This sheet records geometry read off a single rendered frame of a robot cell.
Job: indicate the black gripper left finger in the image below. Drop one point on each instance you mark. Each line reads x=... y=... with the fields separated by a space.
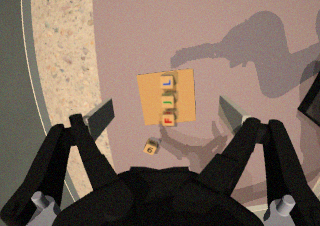
x=33 y=202

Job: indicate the tan block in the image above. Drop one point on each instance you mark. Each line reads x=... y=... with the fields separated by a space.
x=150 y=146
x=168 y=118
x=167 y=100
x=166 y=81

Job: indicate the tan square mat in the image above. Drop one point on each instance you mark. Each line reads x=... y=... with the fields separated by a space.
x=184 y=96

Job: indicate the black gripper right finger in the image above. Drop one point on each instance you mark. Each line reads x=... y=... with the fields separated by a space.
x=295 y=204

